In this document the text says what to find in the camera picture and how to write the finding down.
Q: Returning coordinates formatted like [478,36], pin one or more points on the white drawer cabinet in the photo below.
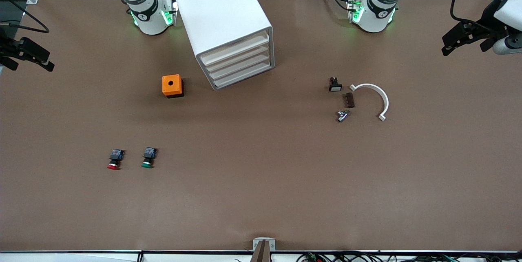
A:
[216,5]

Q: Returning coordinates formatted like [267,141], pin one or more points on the white plastic drawer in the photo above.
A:
[236,48]
[240,67]
[242,76]
[238,58]

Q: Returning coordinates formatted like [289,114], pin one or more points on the red push button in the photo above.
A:
[116,156]

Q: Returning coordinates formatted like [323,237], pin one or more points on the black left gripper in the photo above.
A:
[484,24]

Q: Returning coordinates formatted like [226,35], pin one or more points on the black switch with white face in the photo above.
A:
[335,86]

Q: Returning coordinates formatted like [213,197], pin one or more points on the white curved bracket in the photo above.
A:
[385,98]

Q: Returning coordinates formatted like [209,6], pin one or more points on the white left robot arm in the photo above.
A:
[373,19]

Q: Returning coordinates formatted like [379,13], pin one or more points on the silver metal connector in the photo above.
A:
[342,116]

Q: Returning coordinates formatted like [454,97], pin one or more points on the orange box with hole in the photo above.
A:
[171,84]

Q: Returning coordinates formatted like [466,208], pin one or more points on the grey arm base connector box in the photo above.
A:
[170,11]
[354,9]

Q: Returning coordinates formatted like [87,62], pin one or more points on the green push button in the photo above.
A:
[149,154]

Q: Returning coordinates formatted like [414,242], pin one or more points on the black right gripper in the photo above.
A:
[8,46]

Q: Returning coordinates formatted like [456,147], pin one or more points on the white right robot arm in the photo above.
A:
[151,21]

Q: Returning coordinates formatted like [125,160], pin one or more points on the brown rectangular block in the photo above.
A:
[350,100]

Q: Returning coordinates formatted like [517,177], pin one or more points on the white table edge rail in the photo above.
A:
[81,258]

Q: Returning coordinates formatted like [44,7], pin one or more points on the brown table cover mat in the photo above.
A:
[261,172]

